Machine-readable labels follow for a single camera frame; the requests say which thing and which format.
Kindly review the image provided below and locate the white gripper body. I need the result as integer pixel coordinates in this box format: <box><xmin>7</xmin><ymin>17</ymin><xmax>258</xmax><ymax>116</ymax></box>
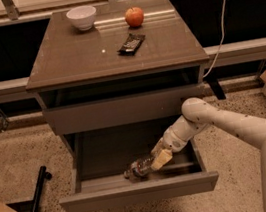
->
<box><xmin>162</xmin><ymin>126</ymin><xmax>188</xmax><ymax>153</ymax></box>

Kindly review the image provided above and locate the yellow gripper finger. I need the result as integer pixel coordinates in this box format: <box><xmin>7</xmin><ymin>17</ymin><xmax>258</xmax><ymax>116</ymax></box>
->
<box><xmin>150</xmin><ymin>149</ymin><xmax>173</xmax><ymax>171</ymax></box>
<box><xmin>150</xmin><ymin>139</ymin><xmax>164</xmax><ymax>157</ymax></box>

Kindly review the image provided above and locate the clear plastic water bottle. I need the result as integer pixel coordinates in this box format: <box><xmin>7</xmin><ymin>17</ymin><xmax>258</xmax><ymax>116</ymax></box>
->
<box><xmin>123</xmin><ymin>156</ymin><xmax>154</xmax><ymax>180</ymax></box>

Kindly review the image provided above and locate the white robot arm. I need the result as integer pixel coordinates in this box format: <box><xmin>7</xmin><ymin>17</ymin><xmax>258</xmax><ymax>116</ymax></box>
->
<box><xmin>151</xmin><ymin>98</ymin><xmax>266</xmax><ymax>212</ymax></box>

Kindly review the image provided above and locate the grey top drawer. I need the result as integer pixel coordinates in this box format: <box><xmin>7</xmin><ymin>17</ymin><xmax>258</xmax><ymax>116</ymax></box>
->
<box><xmin>39</xmin><ymin>65</ymin><xmax>210</xmax><ymax>139</ymax></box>

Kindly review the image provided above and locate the grey open middle drawer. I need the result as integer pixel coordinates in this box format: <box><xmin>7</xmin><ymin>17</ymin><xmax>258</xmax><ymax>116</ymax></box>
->
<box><xmin>60</xmin><ymin>116</ymin><xmax>219</xmax><ymax>212</ymax></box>

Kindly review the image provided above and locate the brown drawer cabinet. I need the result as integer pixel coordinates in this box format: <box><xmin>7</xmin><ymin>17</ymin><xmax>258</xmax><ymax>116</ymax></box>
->
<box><xmin>14</xmin><ymin>0</ymin><xmax>226</xmax><ymax>182</ymax></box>

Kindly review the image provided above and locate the black snack bar packet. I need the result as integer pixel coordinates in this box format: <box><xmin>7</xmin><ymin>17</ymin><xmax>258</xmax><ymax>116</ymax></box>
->
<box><xmin>118</xmin><ymin>33</ymin><xmax>146</xmax><ymax>56</ymax></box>

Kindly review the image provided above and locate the red apple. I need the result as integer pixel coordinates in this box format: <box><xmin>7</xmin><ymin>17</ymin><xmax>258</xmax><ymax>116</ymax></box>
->
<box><xmin>125</xmin><ymin>7</ymin><xmax>144</xmax><ymax>28</ymax></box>

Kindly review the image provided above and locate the white ceramic bowl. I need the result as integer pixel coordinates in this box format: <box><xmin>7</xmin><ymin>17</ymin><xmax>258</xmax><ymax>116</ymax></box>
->
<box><xmin>66</xmin><ymin>5</ymin><xmax>97</xmax><ymax>31</ymax></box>

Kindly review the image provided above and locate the white cable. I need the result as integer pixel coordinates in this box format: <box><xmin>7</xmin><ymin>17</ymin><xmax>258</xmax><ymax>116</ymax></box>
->
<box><xmin>189</xmin><ymin>0</ymin><xmax>241</xmax><ymax>79</ymax></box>

